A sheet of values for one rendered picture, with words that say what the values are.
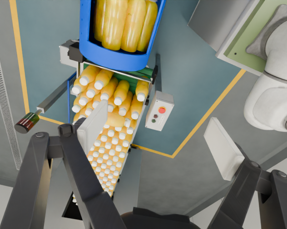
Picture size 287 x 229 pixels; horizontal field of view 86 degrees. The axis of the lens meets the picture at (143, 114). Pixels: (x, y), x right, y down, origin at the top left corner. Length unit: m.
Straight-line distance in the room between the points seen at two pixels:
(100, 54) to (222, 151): 0.50
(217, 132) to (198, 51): 1.72
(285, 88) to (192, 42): 1.27
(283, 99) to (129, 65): 0.53
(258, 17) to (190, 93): 1.39
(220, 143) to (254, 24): 0.69
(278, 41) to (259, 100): 0.21
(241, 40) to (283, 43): 0.16
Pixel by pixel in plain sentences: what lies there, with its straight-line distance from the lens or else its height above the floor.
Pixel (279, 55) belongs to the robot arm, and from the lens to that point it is 0.72.
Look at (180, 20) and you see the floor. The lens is 1.79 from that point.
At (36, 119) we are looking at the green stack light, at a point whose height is 1.18.
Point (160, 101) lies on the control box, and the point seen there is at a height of 1.10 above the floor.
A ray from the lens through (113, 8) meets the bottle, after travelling 0.58.
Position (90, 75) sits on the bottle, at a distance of 0.83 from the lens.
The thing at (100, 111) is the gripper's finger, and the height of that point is 1.63.
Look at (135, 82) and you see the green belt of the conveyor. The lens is 0.96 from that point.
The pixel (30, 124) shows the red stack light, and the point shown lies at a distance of 0.95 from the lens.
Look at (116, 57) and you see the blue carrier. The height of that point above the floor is 1.23.
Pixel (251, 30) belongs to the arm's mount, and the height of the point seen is 1.04.
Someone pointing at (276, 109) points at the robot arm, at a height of 1.32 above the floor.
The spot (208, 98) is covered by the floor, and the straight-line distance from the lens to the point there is 2.18.
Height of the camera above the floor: 1.76
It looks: 52 degrees down
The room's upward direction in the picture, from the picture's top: 173 degrees counter-clockwise
